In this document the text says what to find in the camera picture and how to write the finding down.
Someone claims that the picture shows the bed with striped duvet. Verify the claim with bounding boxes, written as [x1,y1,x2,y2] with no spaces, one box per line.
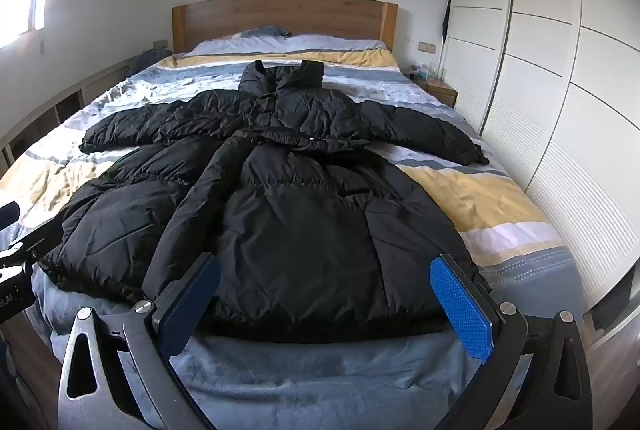
[0,35,588,430]

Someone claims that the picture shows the blue-grey pillow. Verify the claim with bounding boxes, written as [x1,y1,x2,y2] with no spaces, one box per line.
[235,25,293,40]

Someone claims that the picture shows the small bedside items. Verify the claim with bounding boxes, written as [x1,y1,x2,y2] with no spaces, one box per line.
[407,65,445,83]

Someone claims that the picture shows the grey-blue cloth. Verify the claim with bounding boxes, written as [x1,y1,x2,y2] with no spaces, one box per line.
[125,49,173,78]

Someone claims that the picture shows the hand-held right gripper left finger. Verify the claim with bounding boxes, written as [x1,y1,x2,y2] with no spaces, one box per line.
[57,252,223,430]

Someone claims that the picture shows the black puffer jacket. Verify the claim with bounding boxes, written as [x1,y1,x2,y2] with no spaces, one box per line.
[37,59,491,345]

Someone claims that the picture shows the white wardrobe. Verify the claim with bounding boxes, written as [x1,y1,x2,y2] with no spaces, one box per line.
[440,0,640,351]

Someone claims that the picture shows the wooden nightstand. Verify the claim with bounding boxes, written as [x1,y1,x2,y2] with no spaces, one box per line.
[417,75,458,108]

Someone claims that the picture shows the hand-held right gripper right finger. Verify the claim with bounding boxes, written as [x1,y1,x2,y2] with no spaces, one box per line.
[430,252,594,430]

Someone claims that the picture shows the low white shelf unit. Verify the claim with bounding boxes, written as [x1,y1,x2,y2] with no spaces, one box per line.
[0,55,136,171]

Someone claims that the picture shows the wooden bed headboard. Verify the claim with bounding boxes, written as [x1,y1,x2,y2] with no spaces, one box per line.
[171,0,399,61]

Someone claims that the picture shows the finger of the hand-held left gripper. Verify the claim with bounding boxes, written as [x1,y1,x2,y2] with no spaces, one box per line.
[0,202,22,231]
[0,219,66,271]

